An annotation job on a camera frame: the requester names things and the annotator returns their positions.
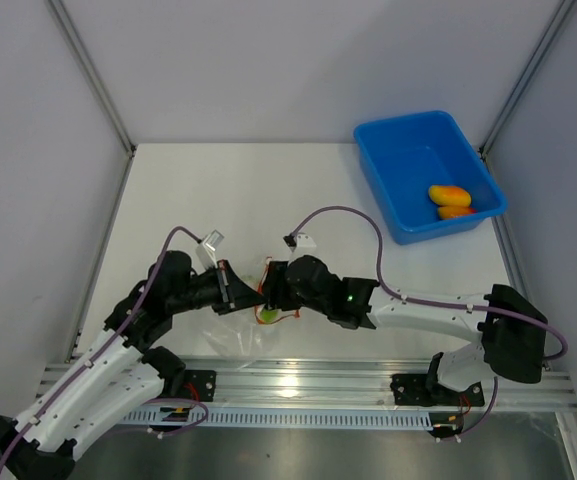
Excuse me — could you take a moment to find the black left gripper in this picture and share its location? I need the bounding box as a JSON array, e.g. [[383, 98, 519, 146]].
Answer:
[[169, 259, 267, 315]]

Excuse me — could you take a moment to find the white green cauliflower toy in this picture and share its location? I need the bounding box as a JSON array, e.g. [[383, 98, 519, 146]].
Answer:
[[255, 307, 280, 325]]

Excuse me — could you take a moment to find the clear zip top bag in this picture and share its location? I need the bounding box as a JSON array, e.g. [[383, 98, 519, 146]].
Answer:
[[202, 257, 303, 357]]

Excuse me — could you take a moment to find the orange red mango toy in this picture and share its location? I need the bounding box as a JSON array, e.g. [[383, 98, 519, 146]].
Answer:
[[437, 205, 477, 220]]

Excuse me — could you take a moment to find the yellow orange mango toy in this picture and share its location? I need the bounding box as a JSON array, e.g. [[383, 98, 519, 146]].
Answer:
[[428, 185, 472, 207]]

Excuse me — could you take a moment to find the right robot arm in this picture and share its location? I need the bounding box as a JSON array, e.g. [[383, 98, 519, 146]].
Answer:
[[261, 255, 547, 407]]

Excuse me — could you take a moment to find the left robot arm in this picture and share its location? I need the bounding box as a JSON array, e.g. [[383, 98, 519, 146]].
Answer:
[[0, 251, 265, 479]]

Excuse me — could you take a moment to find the blue plastic bin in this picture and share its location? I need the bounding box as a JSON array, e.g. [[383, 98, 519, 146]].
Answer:
[[353, 110, 507, 245]]

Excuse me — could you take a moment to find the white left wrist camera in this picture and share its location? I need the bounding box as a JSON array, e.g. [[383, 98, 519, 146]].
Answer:
[[195, 230, 224, 270]]

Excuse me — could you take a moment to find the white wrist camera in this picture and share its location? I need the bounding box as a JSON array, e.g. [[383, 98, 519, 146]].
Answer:
[[283, 232, 317, 262], [195, 230, 224, 270]]

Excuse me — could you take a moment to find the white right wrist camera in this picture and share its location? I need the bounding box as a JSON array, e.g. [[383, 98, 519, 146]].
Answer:
[[283, 232, 317, 262]]

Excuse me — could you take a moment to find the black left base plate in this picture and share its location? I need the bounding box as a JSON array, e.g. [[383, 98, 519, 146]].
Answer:
[[181, 370, 217, 403]]

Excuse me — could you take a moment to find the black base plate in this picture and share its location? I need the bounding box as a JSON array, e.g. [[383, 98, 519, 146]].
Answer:
[[181, 370, 217, 403], [390, 373, 485, 407]]

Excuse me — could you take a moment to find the white slotted cable duct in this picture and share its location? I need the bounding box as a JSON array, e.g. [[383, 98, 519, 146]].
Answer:
[[119, 406, 433, 431]]

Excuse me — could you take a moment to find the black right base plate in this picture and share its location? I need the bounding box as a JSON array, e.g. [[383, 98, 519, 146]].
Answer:
[[390, 373, 485, 407]]

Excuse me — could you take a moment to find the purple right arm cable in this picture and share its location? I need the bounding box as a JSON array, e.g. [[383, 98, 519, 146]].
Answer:
[[290, 205, 569, 444]]

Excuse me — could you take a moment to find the right aluminium frame post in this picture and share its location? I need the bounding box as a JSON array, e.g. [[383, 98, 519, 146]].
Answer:
[[477, 0, 577, 162]]

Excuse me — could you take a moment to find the aluminium frame post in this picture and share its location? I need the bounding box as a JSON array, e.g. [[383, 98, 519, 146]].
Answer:
[[477, 0, 577, 162], [45, 0, 136, 156]]

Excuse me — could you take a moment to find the left aluminium frame post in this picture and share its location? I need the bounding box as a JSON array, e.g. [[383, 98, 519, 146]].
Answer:
[[45, 0, 136, 156]]

